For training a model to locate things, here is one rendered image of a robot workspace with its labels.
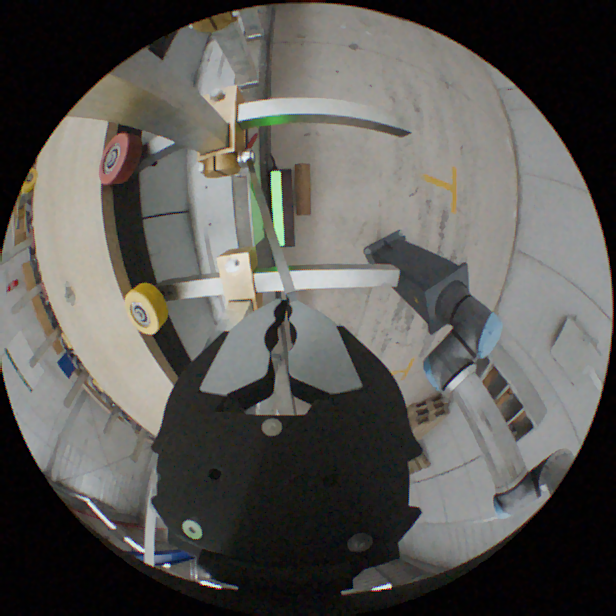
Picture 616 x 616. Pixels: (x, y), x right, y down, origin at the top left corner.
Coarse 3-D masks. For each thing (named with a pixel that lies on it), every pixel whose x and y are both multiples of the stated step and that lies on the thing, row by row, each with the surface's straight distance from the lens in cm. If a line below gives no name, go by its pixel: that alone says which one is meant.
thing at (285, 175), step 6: (282, 174) 39; (288, 174) 39; (282, 180) 39; (288, 180) 38; (282, 186) 38; (288, 186) 38; (282, 192) 38; (288, 192) 38; (282, 198) 38; (288, 198) 38; (288, 204) 38; (288, 210) 38; (288, 216) 38; (288, 222) 38; (288, 228) 38; (288, 234) 38; (288, 240) 38
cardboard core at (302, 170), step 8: (296, 168) 105; (304, 168) 103; (296, 176) 104; (304, 176) 102; (296, 184) 103; (304, 184) 101; (296, 192) 103; (304, 192) 101; (296, 200) 103; (304, 200) 100; (296, 208) 103; (304, 208) 100
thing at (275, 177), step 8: (272, 176) 39; (272, 184) 39; (280, 184) 38; (272, 192) 38; (280, 192) 38; (272, 200) 38; (280, 200) 38; (280, 208) 38; (280, 216) 38; (280, 224) 38; (280, 232) 38; (280, 240) 38
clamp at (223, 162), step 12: (204, 96) 31; (228, 96) 29; (240, 96) 30; (216, 108) 28; (228, 108) 27; (228, 120) 26; (228, 132) 25; (240, 132) 28; (228, 144) 24; (240, 144) 27; (204, 156) 25; (216, 156) 24; (228, 156) 24; (204, 168) 25; (216, 168) 24; (228, 168) 24; (240, 168) 25
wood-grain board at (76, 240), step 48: (48, 144) 97; (96, 144) 43; (48, 192) 74; (96, 192) 37; (48, 240) 73; (96, 240) 37; (48, 288) 92; (96, 288) 42; (96, 336) 58; (144, 336) 38; (144, 384) 55
